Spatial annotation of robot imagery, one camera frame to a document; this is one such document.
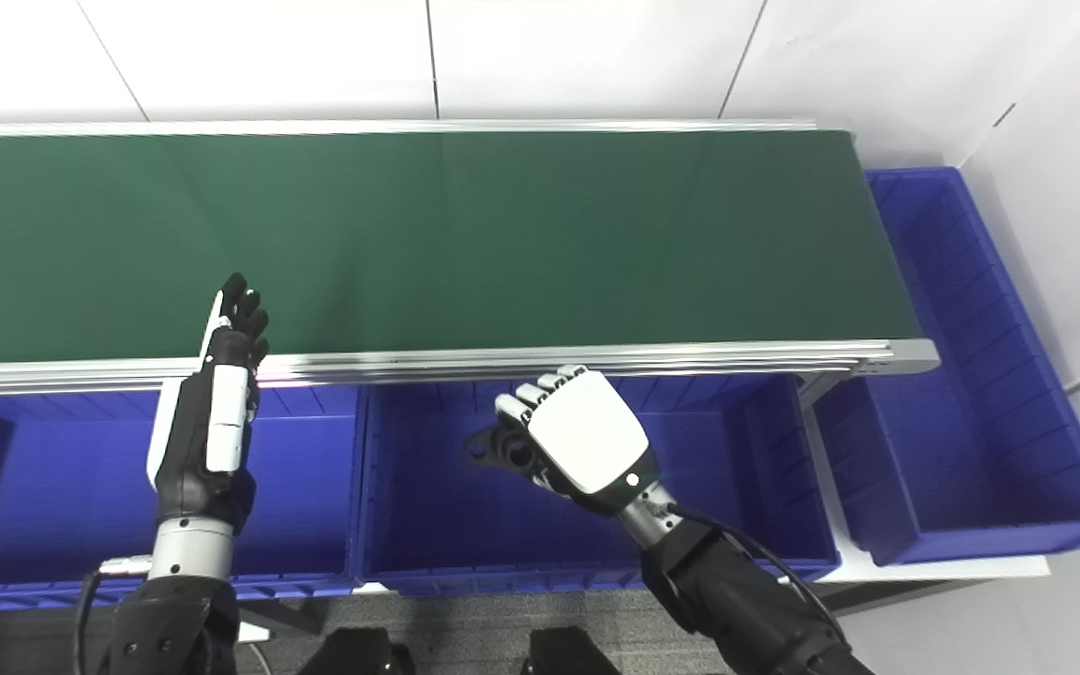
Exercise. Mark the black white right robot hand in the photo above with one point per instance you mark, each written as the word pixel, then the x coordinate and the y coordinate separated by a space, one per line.
pixel 592 431

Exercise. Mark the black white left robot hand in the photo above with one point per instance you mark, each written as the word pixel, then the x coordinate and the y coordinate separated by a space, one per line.
pixel 193 450

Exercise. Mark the black mechanical bracket part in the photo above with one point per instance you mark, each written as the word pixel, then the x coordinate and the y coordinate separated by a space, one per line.
pixel 488 447

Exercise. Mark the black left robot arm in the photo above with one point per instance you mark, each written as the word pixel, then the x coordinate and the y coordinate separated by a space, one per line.
pixel 179 619

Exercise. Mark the green conveyor belt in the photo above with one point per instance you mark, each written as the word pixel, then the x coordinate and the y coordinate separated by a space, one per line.
pixel 465 361
pixel 502 234

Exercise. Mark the long blue plastic bin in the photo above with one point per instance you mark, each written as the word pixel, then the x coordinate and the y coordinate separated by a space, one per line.
pixel 981 422

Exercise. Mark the black robot leg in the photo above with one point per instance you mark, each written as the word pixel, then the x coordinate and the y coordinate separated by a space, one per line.
pixel 357 654
pixel 570 654

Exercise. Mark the white platform board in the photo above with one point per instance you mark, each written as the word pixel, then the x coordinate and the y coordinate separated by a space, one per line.
pixel 971 567

